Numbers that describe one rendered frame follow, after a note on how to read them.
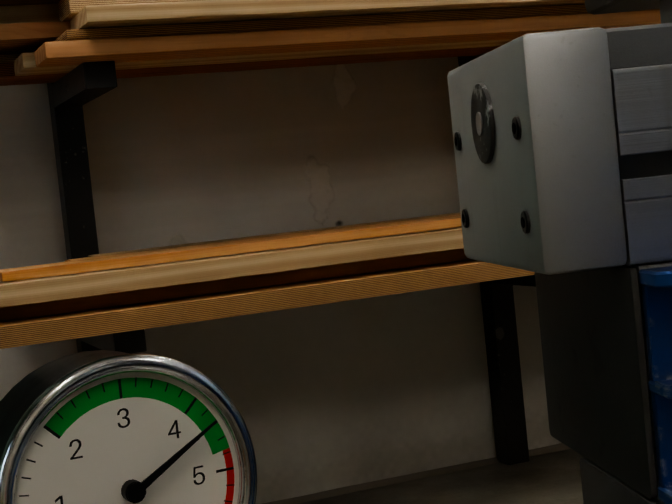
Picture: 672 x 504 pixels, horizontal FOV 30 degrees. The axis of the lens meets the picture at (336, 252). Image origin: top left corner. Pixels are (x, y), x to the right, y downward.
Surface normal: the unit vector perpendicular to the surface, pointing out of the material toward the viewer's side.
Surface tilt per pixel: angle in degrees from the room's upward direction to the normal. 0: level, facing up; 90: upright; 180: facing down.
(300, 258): 91
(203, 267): 89
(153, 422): 90
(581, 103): 90
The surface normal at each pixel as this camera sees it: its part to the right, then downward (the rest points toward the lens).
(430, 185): 0.37, 0.01
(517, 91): -0.99, 0.11
